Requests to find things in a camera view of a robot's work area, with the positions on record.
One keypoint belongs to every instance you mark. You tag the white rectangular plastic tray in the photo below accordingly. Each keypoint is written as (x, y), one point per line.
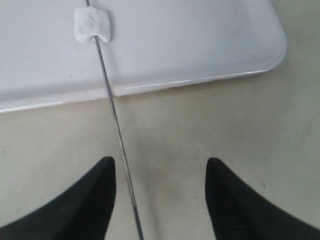
(154, 45)

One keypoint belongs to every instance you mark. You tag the thin metal skewer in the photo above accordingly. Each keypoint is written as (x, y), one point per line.
(121, 143)

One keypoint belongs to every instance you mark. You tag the white foam piece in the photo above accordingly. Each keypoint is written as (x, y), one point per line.
(90, 22)

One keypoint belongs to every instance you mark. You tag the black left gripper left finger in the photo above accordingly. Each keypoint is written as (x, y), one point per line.
(82, 212)

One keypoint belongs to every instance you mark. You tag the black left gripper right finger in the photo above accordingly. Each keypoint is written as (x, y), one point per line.
(237, 212)

